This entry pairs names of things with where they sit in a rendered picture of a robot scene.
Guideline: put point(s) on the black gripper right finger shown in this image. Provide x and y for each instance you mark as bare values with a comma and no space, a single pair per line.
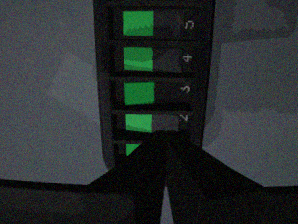
203,190

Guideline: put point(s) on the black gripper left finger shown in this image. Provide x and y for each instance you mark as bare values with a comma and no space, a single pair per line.
130,193

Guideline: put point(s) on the dark grey controller unit with green rocker switches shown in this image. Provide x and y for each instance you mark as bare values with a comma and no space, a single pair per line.
153,70

